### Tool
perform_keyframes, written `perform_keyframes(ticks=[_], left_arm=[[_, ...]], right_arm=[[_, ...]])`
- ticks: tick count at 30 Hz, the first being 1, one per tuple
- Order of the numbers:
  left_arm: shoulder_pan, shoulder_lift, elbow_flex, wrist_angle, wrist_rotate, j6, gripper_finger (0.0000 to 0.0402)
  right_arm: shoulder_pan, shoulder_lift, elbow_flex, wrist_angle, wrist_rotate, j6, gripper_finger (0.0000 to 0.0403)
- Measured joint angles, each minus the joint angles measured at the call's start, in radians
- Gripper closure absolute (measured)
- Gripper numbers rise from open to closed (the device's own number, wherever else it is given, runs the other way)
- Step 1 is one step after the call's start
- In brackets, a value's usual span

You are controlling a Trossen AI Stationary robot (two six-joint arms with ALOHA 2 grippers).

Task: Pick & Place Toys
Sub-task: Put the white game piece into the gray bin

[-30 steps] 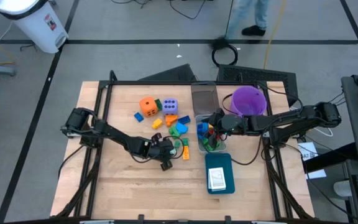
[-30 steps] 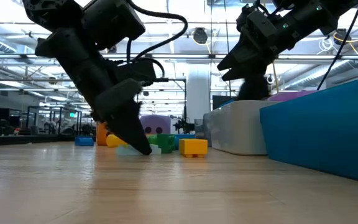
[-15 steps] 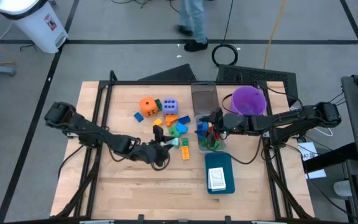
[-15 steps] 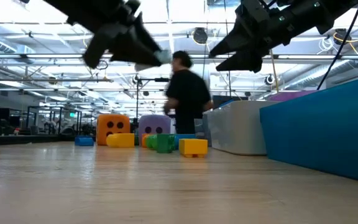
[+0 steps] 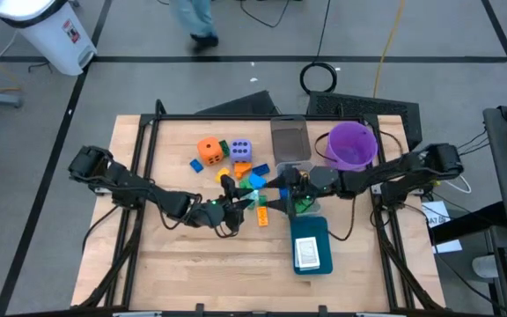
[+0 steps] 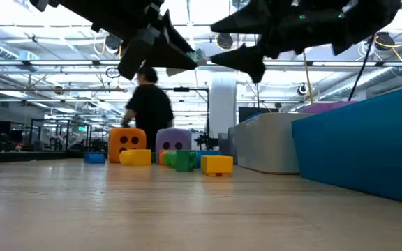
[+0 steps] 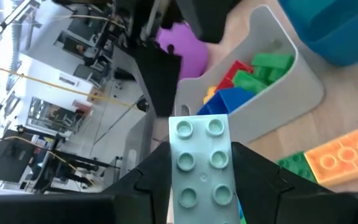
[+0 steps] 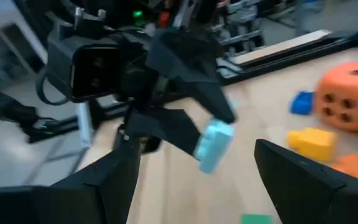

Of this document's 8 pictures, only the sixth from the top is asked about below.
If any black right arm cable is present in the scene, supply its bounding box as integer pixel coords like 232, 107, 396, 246
347, 34, 376, 102

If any teal plastic bin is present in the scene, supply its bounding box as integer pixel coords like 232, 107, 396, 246
290, 84, 402, 208

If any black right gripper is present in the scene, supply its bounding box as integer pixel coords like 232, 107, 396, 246
210, 0, 331, 84

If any orange foam die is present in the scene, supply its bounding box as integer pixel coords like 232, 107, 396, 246
107, 127, 147, 164

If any yellow cable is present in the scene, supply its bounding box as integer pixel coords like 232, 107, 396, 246
303, 52, 314, 105

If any purple foam die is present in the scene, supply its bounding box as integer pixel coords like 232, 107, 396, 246
155, 128, 193, 165

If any white plastic bin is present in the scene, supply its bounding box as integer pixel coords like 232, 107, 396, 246
234, 112, 315, 175

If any person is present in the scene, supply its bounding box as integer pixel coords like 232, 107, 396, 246
121, 66, 175, 153

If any purple plastic bucket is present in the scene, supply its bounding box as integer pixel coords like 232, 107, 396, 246
300, 100, 359, 114

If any yellow one-stud block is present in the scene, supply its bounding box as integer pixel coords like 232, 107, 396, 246
118, 149, 152, 167

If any yellow-orange translucent brick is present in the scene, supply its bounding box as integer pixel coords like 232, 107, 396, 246
200, 155, 235, 178

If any mint translucent brick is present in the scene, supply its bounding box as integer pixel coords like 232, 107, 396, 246
165, 48, 208, 77

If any white square column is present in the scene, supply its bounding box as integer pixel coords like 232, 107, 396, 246
209, 75, 239, 139

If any black device on stand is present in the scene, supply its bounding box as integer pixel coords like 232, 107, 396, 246
193, 133, 220, 151

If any small blue brick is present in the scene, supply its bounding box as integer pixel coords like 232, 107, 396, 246
83, 152, 106, 165

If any green one-stud block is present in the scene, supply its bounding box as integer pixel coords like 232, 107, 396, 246
163, 149, 198, 173

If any light blue block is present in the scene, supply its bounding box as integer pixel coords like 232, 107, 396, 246
195, 149, 221, 169

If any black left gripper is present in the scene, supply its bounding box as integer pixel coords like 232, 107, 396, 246
117, 3, 198, 81

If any smoky translucent plastic bin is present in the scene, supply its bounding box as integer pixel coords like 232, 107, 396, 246
217, 131, 240, 165

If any black ceiling cable reel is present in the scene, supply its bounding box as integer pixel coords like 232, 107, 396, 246
104, 31, 124, 53
374, 31, 396, 52
296, 82, 310, 97
216, 31, 235, 50

